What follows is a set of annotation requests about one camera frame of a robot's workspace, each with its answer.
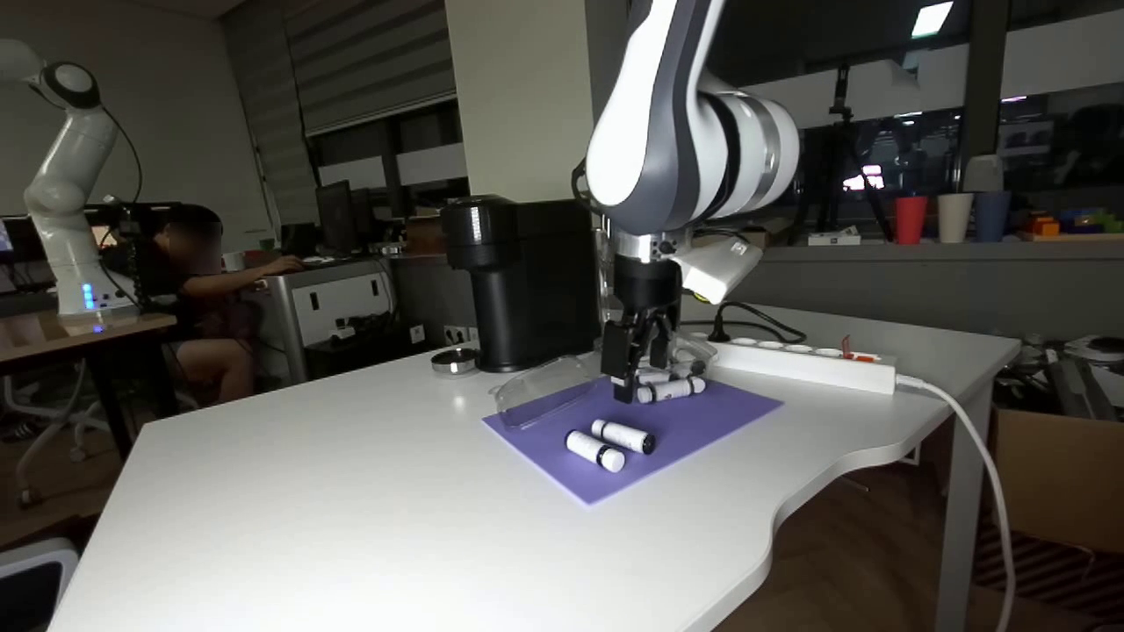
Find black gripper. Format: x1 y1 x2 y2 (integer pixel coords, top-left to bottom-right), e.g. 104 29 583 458
601 252 686 407

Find clear plastic container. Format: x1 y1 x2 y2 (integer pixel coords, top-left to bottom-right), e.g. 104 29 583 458
489 336 713 440

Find purple mat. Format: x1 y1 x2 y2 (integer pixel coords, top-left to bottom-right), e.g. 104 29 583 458
482 373 786 509

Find black coffee machine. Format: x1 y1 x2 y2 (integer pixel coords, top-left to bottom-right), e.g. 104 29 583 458
438 194 609 375

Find white power strip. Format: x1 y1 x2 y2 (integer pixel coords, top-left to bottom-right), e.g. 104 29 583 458
698 333 904 401

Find small round black dish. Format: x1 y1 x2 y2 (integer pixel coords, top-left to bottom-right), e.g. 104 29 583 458
427 343 482 378

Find black tripod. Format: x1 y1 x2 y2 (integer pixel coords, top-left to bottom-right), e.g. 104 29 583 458
806 65 896 247

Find red cup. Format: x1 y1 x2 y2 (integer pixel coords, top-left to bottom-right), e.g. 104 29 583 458
890 194 930 248

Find white cabinet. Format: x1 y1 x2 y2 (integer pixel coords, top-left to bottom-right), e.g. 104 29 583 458
255 255 405 386

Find white cup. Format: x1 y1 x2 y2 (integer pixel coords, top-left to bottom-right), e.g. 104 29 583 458
933 188 978 247

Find blue cup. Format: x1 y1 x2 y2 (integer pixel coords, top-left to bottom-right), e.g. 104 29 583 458
973 186 1016 247

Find grey window blind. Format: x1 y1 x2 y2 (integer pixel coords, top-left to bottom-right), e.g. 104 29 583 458
221 0 465 142

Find cardboard box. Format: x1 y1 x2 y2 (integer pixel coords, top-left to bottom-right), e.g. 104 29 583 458
988 403 1124 561

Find ceiling light panel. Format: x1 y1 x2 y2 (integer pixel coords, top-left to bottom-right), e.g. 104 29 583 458
910 0 955 43

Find seated person in dark shirt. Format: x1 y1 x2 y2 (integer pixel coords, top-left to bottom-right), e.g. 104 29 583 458
131 201 310 403

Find wooden desk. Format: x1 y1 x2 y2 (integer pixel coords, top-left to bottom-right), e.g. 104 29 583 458
0 304 184 470

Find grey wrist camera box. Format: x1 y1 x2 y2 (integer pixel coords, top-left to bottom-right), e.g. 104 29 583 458
673 228 768 313

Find black power cable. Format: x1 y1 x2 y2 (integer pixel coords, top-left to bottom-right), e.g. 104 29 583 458
707 297 814 351

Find white power cable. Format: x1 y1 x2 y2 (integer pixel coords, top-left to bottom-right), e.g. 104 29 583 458
890 373 1023 632

